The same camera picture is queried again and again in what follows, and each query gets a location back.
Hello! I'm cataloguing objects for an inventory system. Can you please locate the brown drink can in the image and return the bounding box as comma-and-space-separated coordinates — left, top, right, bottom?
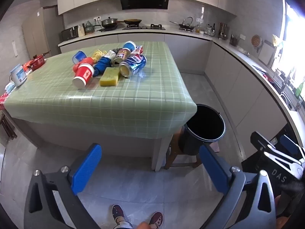
112, 48, 131, 67

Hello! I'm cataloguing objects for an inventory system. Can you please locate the person's right shoe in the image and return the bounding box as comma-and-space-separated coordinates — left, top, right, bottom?
149, 211, 164, 226

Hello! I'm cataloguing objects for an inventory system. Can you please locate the white cutting board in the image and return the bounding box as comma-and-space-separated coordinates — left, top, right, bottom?
258, 40, 276, 65

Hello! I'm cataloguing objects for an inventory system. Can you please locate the red white milk carton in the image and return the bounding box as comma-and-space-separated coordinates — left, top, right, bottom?
130, 45, 144, 55

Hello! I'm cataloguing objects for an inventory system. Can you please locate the tall grey cabinet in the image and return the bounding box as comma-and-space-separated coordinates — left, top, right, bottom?
21, 7, 63, 58

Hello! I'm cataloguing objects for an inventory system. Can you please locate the yellow sponge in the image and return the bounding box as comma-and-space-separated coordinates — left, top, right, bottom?
99, 67, 121, 87

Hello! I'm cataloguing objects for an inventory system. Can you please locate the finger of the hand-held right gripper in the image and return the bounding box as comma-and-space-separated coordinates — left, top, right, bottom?
279, 134, 305, 160
250, 131, 302, 180

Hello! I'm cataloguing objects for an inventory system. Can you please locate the round woven trivet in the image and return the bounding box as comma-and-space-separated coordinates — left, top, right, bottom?
252, 35, 264, 53

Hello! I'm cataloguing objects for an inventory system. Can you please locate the blue soda can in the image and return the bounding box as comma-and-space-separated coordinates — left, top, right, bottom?
125, 54, 146, 64
119, 58, 147, 77

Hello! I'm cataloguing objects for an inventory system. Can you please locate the black knife holder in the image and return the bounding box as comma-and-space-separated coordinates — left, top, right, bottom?
229, 33, 239, 47

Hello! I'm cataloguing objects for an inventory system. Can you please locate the black bucket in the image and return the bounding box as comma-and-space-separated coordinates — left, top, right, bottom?
178, 104, 226, 156

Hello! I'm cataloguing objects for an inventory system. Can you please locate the green ceramic teapot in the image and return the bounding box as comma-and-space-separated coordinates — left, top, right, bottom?
85, 20, 95, 34

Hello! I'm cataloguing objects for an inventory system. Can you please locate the utensil holder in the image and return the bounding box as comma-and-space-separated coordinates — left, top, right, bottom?
218, 23, 228, 40

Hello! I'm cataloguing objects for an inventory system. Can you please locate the wooden chair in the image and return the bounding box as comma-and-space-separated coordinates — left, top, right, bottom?
0, 112, 18, 146

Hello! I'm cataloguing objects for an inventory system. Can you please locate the pot with glass lid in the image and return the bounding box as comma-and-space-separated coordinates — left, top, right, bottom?
101, 17, 119, 28

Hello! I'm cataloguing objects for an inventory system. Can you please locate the red packet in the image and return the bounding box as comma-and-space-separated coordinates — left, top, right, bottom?
0, 93, 10, 110

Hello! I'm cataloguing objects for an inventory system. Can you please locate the person's right hand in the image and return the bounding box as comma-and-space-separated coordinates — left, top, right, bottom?
274, 194, 283, 219

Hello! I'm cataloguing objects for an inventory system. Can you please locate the green checked tablecloth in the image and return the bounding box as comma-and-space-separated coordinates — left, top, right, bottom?
4, 40, 198, 140

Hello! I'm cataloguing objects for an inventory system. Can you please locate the window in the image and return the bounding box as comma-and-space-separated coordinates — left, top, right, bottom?
282, 0, 305, 77

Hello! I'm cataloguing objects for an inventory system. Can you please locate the black microwave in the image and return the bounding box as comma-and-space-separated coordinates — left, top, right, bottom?
61, 27, 79, 42

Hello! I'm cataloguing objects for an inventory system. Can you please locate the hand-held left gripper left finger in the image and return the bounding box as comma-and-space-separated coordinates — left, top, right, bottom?
24, 143, 103, 229

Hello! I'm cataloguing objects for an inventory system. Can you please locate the white tub with blue label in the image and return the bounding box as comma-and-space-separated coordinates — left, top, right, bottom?
10, 64, 28, 87

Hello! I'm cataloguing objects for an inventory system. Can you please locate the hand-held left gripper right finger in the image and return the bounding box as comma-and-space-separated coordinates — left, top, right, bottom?
199, 144, 278, 229

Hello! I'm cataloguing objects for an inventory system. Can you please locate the red plastic bag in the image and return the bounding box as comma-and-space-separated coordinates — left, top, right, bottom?
73, 57, 94, 72

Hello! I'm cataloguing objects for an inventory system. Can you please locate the blue paper cup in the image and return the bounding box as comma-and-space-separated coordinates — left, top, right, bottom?
123, 41, 137, 52
72, 50, 87, 64

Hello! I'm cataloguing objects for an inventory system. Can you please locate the yellow hanging cloth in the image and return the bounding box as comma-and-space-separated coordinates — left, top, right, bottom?
272, 35, 284, 48

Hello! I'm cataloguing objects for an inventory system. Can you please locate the black frying pan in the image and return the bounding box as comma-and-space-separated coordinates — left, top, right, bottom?
118, 19, 143, 26

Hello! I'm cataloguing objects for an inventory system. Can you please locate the person's left shoe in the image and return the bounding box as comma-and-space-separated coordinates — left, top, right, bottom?
112, 204, 125, 223

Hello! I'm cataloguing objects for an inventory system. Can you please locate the blue cloth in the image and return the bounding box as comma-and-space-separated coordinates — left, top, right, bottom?
93, 56, 112, 78

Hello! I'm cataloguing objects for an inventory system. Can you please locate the cluster of condiment bottles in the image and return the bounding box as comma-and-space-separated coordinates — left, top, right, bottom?
195, 23, 216, 37

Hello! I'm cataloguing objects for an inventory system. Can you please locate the wooden stool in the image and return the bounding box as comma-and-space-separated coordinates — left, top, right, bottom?
164, 126, 220, 170

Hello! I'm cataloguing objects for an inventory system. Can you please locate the gas stove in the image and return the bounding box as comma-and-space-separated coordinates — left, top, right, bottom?
122, 24, 166, 31

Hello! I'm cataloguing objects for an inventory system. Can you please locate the person's shoe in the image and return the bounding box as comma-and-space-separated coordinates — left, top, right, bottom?
112, 204, 125, 223
149, 211, 164, 226

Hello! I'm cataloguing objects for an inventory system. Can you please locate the red paper cup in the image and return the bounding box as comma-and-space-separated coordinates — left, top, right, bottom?
72, 63, 95, 89

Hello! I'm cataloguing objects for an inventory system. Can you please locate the white table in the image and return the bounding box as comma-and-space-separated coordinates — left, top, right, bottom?
12, 117, 183, 172

